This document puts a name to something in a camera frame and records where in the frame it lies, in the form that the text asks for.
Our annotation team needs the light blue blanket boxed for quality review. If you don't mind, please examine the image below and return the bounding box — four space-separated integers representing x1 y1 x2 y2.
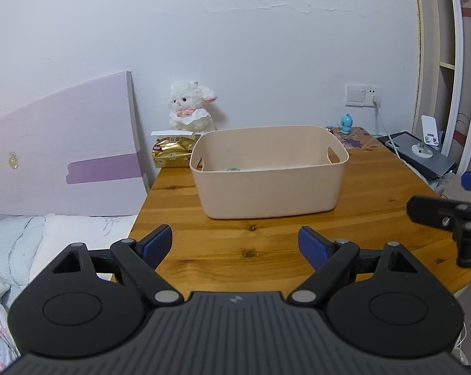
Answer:
0 215 46 287

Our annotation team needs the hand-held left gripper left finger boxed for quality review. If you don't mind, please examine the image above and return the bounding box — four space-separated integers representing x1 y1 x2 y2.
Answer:
28 224 185 308

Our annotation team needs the white wardrobe shelf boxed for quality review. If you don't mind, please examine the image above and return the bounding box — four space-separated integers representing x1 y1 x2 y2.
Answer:
412 0 471 174

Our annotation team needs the beige plastic storage bin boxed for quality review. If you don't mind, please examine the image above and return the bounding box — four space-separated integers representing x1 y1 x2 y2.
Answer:
189 125 350 220

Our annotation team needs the gold foil packet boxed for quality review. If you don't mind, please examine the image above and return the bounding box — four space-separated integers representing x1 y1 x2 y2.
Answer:
152 134 202 169

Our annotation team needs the white paper sheet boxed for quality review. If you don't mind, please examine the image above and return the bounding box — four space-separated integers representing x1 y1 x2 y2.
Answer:
150 129 196 138

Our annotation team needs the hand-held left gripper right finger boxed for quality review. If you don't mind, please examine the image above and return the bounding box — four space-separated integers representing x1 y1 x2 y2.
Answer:
288 225 436 307

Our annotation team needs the floral table mat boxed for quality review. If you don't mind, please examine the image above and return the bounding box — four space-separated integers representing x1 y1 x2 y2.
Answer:
331 127 385 152

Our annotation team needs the white wall switch socket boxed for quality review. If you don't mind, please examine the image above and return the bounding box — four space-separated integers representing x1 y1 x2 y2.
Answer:
344 83 382 108

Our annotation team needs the white bed sheet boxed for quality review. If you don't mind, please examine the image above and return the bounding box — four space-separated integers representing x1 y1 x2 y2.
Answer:
28 213 138 283

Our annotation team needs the white plush lamb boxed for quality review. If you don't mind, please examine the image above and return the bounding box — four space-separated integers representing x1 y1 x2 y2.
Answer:
168 80 218 132

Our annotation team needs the white phone stand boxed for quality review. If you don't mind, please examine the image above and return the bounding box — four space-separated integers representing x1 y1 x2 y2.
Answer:
411 115 442 159

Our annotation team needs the lilac bed headboard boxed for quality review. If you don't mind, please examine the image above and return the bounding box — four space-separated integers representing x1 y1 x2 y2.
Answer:
0 71 151 218

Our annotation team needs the blue bird figurine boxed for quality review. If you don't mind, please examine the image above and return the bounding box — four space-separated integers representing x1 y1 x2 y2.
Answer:
338 113 355 134

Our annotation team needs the grey laptop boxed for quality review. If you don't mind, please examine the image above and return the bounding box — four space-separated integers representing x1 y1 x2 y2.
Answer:
377 130 459 180

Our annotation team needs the white power cable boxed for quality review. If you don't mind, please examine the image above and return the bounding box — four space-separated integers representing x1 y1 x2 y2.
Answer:
371 96 401 152

